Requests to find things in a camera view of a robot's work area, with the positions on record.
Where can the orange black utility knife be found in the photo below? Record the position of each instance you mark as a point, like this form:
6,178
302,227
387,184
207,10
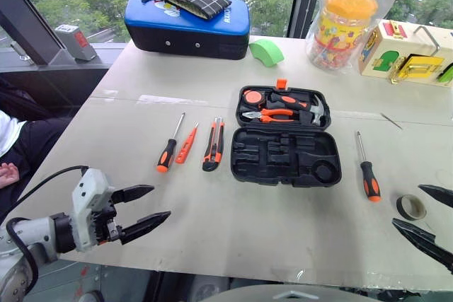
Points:
213,146

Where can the grey box with red label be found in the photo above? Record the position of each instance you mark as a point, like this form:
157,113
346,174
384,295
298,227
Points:
76,42

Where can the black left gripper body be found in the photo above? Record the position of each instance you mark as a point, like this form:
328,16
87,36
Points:
105,226

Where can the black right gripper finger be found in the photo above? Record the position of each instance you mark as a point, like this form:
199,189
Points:
442,195
424,240

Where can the green foam block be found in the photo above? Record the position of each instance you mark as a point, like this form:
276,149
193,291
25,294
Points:
267,51

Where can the bystander right hand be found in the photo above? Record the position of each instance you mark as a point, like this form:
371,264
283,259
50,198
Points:
7,174

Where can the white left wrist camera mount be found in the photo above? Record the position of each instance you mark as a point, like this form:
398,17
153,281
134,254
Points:
86,196

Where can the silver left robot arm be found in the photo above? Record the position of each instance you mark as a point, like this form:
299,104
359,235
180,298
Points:
35,233

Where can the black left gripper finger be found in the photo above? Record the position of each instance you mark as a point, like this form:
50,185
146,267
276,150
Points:
132,193
145,226

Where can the blue black hard case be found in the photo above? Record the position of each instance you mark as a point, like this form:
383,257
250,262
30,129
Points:
184,33

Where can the black orange claw hammer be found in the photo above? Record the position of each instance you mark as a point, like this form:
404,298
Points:
290,101

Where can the black tool case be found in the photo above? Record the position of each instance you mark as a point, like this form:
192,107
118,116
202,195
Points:
283,160

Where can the orange black tape measure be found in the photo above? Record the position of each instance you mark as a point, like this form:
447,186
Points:
252,97

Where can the seated bystander body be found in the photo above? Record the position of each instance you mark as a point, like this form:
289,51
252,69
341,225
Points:
39,139

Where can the orange lidded toy jar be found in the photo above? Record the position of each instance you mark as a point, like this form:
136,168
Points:
343,26

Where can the dark slanted window beam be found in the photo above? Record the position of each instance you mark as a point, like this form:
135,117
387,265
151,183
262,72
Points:
28,22

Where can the black electrical tape roll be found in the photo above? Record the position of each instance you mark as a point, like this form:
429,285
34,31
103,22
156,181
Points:
403,206

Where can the orange voltage tester pen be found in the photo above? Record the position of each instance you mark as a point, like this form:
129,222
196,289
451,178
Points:
185,144

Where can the wooden latch puzzle box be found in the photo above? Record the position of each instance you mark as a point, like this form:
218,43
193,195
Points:
385,44

